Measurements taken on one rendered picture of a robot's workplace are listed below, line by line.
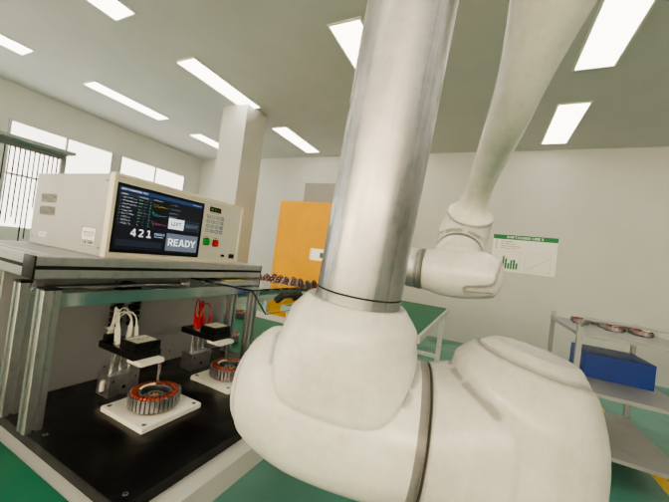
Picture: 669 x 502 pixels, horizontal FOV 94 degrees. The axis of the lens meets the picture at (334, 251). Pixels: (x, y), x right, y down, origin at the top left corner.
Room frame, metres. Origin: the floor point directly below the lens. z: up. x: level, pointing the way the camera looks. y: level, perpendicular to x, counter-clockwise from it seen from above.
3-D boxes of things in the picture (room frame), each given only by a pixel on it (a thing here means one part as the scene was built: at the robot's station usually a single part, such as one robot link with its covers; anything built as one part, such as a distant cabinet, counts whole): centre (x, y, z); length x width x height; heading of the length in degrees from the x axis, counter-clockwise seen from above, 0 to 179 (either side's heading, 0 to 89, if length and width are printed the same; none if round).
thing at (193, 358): (1.03, 0.41, 0.80); 0.08 x 0.05 x 0.06; 154
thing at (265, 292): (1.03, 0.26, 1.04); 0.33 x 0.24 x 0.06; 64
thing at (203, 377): (0.97, 0.28, 0.78); 0.15 x 0.15 x 0.01; 64
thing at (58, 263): (1.00, 0.62, 1.09); 0.68 x 0.44 x 0.05; 154
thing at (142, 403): (0.75, 0.38, 0.80); 0.11 x 0.11 x 0.04
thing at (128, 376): (0.81, 0.51, 0.80); 0.08 x 0.05 x 0.06; 154
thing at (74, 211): (1.01, 0.61, 1.22); 0.44 x 0.39 x 0.20; 154
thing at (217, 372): (0.97, 0.28, 0.80); 0.11 x 0.11 x 0.04
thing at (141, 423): (0.75, 0.38, 0.78); 0.15 x 0.15 x 0.01; 64
